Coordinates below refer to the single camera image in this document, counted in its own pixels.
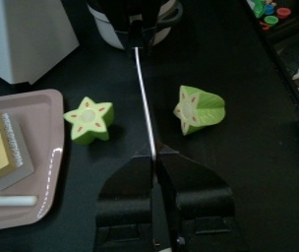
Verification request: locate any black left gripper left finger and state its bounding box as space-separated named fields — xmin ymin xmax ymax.
xmin=93 ymin=146 xmax=157 ymax=252

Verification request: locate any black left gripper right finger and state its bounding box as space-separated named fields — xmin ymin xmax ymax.
xmin=157 ymin=144 xmax=249 ymax=252

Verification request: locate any white knife holder block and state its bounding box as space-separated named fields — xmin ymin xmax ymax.
xmin=0 ymin=0 xmax=81 ymax=86

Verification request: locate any green starfruit slice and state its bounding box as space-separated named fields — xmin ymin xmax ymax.
xmin=62 ymin=95 xmax=114 ymax=146

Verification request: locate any pale grey flat slab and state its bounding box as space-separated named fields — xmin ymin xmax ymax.
xmin=0 ymin=111 xmax=37 ymax=192

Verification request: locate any large green starfruit piece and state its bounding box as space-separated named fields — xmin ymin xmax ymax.
xmin=172 ymin=85 xmax=227 ymax=137

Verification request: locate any pink plastic tray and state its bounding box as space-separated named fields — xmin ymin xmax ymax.
xmin=0 ymin=88 xmax=65 ymax=234

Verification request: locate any white stick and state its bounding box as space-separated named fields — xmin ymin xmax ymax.
xmin=0 ymin=195 xmax=38 ymax=208

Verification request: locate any pot with black lid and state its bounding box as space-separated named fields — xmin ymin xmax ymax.
xmin=85 ymin=0 xmax=185 ymax=51

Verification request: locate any green round lid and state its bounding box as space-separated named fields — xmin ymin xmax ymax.
xmin=262 ymin=15 xmax=279 ymax=27

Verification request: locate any green plastic toy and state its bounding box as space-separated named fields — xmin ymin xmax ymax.
xmin=249 ymin=0 xmax=267 ymax=20

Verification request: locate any blue round lid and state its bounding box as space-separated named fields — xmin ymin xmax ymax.
xmin=262 ymin=3 xmax=276 ymax=16

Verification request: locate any black table frame rail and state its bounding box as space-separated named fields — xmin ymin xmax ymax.
xmin=243 ymin=0 xmax=299 ymax=111

